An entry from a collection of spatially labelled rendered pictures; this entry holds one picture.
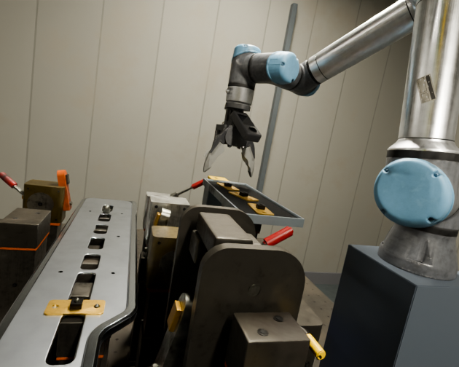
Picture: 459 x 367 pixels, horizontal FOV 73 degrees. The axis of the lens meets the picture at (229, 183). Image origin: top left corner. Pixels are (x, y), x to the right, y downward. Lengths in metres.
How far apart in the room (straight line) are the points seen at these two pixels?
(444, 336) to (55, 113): 2.45
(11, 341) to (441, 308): 0.71
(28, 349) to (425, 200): 0.61
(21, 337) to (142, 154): 2.11
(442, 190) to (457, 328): 0.33
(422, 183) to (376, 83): 2.73
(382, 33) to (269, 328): 0.69
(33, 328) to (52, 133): 2.14
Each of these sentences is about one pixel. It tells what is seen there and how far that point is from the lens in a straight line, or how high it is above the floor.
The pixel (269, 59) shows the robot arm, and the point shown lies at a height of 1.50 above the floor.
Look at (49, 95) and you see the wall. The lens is 2.60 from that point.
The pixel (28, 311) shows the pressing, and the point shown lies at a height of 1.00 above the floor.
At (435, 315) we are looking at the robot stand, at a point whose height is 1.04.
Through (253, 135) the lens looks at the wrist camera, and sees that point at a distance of 0.80.
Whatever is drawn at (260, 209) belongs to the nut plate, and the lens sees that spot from 0.68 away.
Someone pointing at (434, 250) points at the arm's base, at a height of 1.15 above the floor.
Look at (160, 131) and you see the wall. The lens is 2.53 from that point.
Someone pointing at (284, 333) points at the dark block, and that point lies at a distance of 0.36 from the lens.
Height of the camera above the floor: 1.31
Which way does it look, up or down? 9 degrees down
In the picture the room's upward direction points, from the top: 10 degrees clockwise
